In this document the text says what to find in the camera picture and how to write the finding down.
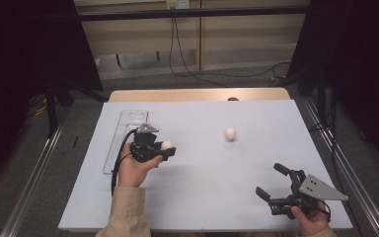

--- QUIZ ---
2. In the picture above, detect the person's right hand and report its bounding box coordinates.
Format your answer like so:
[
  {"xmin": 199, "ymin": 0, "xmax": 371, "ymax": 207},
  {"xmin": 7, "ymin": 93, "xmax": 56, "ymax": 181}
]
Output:
[{"xmin": 290, "ymin": 200, "xmax": 332, "ymax": 237}]

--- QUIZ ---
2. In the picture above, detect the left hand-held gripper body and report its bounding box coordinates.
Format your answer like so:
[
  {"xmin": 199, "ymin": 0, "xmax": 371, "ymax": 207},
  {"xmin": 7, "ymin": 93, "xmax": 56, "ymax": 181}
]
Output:
[{"xmin": 130, "ymin": 122, "xmax": 166, "ymax": 163}]

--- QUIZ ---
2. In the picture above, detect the metal floor rail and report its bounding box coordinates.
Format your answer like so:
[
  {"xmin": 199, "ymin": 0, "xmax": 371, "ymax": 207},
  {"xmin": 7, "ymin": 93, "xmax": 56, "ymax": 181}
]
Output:
[
  {"xmin": 301, "ymin": 98, "xmax": 379, "ymax": 237},
  {"xmin": 0, "ymin": 118, "xmax": 67, "ymax": 237}
]

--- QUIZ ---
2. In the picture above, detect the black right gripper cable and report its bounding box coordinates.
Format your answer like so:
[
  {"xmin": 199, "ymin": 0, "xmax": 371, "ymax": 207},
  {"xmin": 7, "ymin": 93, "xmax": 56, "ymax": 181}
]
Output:
[{"xmin": 319, "ymin": 199, "xmax": 332, "ymax": 223}]

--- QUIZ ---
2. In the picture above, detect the yellow cable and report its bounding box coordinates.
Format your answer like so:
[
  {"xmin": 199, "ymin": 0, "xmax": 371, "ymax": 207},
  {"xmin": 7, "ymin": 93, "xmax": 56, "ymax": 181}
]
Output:
[{"xmin": 28, "ymin": 97, "xmax": 48, "ymax": 119}]

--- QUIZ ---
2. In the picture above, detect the wooden table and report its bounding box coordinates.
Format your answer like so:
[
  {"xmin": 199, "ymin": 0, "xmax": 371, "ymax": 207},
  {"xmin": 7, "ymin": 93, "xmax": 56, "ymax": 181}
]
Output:
[{"xmin": 108, "ymin": 87, "xmax": 291, "ymax": 103}]

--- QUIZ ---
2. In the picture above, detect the black floor cable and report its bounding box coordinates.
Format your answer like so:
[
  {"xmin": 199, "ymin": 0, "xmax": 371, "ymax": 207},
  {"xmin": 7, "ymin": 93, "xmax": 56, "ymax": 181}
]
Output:
[{"xmin": 309, "ymin": 92, "xmax": 343, "ymax": 196}]

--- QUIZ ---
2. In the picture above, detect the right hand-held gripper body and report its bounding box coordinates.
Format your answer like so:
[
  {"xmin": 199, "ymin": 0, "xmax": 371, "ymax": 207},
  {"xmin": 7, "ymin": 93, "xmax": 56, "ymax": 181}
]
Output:
[{"xmin": 268, "ymin": 170, "xmax": 349, "ymax": 220}]

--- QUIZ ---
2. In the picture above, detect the pale lilac table mat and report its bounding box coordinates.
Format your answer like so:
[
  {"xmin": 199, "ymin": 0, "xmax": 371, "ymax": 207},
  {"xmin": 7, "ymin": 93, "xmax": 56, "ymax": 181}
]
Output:
[{"xmin": 57, "ymin": 100, "xmax": 353, "ymax": 232}]

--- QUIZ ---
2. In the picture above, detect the plain white ball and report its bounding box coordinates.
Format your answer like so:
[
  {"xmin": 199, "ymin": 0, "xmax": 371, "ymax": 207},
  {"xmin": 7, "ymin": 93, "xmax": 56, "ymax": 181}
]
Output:
[{"xmin": 224, "ymin": 127, "xmax": 237, "ymax": 141}]

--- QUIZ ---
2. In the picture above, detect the person's left hand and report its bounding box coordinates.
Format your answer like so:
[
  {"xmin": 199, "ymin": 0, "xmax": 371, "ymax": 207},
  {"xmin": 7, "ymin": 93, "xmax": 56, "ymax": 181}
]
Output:
[{"xmin": 117, "ymin": 141, "xmax": 163, "ymax": 189}]

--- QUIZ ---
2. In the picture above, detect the black metal stand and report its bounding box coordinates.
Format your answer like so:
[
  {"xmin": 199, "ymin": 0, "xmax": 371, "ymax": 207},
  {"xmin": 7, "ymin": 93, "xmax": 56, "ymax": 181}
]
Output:
[{"xmin": 43, "ymin": 77, "xmax": 108, "ymax": 138}]

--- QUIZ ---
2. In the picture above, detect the white wall outlet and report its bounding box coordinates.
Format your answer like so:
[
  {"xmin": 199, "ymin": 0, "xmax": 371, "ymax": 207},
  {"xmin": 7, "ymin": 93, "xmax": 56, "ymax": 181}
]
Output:
[{"xmin": 166, "ymin": 0, "xmax": 190, "ymax": 10}]

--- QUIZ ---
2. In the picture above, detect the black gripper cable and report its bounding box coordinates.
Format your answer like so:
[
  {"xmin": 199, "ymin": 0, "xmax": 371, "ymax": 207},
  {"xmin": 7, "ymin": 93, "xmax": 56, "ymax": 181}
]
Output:
[
  {"xmin": 319, "ymin": 199, "xmax": 332, "ymax": 223},
  {"xmin": 111, "ymin": 128, "xmax": 138, "ymax": 197}
]

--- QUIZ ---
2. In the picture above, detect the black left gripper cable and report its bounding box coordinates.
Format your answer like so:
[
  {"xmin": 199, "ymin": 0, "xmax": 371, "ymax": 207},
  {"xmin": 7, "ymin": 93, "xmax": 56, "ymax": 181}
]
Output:
[{"xmin": 111, "ymin": 128, "xmax": 138, "ymax": 197}]

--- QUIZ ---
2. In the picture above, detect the black curtain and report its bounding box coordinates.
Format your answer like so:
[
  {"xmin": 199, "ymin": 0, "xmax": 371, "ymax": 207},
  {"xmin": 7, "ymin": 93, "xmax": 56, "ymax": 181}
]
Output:
[
  {"xmin": 0, "ymin": 0, "xmax": 105, "ymax": 191},
  {"xmin": 287, "ymin": 0, "xmax": 379, "ymax": 176}
]

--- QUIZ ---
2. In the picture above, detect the black horizontal bar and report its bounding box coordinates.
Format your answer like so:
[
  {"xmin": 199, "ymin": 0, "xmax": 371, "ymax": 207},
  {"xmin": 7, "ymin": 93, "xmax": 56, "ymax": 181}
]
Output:
[{"xmin": 78, "ymin": 5, "xmax": 311, "ymax": 23}]

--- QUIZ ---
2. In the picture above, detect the clear plastic tray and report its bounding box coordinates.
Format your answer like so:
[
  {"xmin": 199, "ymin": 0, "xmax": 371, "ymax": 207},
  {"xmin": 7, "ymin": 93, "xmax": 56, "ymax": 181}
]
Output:
[{"xmin": 103, "ymin": 109, "xmax": 151, "ymax": 176}]

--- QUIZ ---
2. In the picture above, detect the black hanging cable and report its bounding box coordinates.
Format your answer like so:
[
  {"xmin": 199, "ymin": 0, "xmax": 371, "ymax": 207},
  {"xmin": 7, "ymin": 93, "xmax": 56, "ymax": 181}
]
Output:
[
  {"xmin": 168, "ymin": 18, "xmax": 229, "ymax": 89},
  {"xmin": 173, "ymin": 18, "xmax": 292, "ymax": 79}
]

